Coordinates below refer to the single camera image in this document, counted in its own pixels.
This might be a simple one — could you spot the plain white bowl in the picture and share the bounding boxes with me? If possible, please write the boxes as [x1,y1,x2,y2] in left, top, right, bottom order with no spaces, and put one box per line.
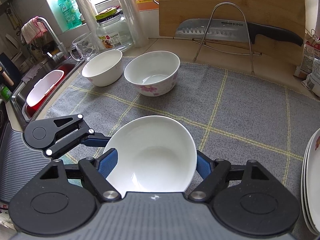
[105,115,197,196]

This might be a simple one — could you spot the white bowl pink flowers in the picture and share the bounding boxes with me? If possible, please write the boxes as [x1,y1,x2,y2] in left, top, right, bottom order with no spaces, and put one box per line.
[124,51,181,97]

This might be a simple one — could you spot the white plate with fruit print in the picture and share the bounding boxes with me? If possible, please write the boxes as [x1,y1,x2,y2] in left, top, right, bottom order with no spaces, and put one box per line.
[306,129,320,232]

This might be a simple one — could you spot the grey checked dish mat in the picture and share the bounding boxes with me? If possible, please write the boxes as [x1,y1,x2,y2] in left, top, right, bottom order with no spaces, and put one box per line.
[44,56,320,240]

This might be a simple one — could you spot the white red basin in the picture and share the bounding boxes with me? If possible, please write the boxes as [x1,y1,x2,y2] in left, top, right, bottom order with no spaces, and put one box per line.
[22,63,75,122]

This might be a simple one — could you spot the chrome sink faucet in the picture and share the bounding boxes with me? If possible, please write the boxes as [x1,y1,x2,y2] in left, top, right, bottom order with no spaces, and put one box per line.
[36,17,70,64]

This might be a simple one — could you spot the clear glass mug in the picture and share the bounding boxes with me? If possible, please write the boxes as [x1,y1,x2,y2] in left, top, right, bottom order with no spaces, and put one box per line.
[70,33,99,61]

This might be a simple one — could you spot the clear glass jar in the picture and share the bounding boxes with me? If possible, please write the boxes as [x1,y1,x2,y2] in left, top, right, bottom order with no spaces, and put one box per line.
[95,7,133,51]

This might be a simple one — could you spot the plastic wrap roll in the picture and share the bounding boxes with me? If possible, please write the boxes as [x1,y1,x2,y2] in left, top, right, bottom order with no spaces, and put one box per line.
[119,0,148,48]

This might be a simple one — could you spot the pink white cloth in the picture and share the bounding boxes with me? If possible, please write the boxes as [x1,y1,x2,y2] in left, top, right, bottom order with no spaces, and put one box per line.
[21,16,47,44]

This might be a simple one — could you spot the green dish soap bottle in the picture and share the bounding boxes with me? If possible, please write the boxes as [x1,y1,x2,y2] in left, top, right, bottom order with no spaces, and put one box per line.
[58,0,82,29]

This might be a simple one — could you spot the white blue paper bag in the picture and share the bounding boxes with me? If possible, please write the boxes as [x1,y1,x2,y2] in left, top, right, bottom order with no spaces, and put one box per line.
[302,58,320,97]

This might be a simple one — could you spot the red white paper bag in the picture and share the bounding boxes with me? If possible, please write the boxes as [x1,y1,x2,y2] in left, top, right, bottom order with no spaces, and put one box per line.
[293,33,319,79]

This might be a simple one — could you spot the bamboo cutting board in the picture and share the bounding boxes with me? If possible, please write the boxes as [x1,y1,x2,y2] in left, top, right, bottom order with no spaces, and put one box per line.
[158,0,307,66]

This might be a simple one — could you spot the metal wire rack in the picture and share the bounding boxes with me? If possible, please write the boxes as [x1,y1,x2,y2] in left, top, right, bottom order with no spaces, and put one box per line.
[192,1,263,75]

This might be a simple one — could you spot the steel cleaver black handle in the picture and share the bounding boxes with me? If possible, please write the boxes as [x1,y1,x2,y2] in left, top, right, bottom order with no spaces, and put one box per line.
[175,18,304,46]

